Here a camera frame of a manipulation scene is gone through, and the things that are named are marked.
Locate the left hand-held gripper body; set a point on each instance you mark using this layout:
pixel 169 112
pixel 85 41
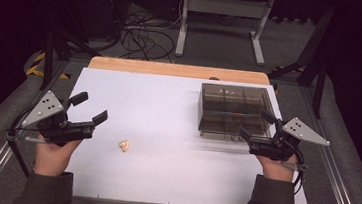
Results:
pixel 53 126

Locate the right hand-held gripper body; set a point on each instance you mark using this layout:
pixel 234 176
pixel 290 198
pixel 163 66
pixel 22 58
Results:
pixel 273 147

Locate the transparent brown compartment box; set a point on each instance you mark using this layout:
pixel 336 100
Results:
pixel 231 110

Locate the small orange piece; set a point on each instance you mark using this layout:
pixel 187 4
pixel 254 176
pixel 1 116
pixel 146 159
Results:
pixel 124 145

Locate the person's right hand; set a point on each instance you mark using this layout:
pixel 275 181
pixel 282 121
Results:
pixel 278 168

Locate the person's left hand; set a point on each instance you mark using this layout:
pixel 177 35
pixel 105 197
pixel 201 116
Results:
pixel 51 158

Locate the black tripod stand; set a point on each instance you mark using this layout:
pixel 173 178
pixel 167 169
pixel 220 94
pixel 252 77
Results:
pixel 50 56

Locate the yellow black hazard tape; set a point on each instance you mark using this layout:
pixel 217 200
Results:
pixel 37 64

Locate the black metal stand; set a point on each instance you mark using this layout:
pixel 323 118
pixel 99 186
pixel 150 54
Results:
pixel 318 78

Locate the white board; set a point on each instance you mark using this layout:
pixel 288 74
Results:
pixel 167 120

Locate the wooden table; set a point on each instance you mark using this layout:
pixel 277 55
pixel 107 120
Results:
pixel 178 70

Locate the white metal frame stand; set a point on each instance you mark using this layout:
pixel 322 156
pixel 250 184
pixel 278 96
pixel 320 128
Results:
pixel 225 6

